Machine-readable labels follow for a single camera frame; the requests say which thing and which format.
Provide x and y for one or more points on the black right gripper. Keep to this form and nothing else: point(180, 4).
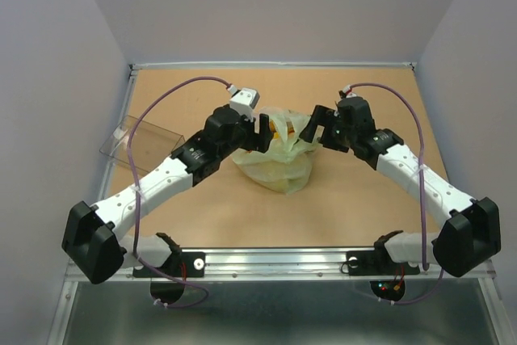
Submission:
point(322, 115)

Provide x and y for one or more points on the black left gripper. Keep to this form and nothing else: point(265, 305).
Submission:
point(254, 140)

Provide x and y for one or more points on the light green plastic bag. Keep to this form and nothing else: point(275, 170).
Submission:
point(285, 167)

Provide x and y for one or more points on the orange fruit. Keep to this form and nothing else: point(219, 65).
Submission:
point(278, 127)

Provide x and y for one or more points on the yellow banana bunch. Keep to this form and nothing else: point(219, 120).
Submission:
point(290, 130)

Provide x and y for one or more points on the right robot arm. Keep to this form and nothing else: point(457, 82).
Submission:
point(469, 229)

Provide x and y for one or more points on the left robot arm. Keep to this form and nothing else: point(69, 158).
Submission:
point(94, 233)

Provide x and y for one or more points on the clear plastic container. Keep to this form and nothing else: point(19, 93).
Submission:
point(150, 145)

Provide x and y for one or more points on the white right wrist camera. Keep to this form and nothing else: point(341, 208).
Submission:
point(347, 92)

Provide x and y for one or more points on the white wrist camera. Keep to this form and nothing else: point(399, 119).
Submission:
point(243, 100)
point(347, 92)

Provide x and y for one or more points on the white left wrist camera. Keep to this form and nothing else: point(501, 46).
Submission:
point(243, 100)

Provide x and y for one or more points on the aluminium front rail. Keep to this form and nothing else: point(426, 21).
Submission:
point(282, 264)

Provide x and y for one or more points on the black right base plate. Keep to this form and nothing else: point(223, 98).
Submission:
point(373, 263)

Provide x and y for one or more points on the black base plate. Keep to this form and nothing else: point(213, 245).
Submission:
point(188, 264)
point(373, 263)

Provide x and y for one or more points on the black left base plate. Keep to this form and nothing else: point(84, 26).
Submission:
point(188, 264)

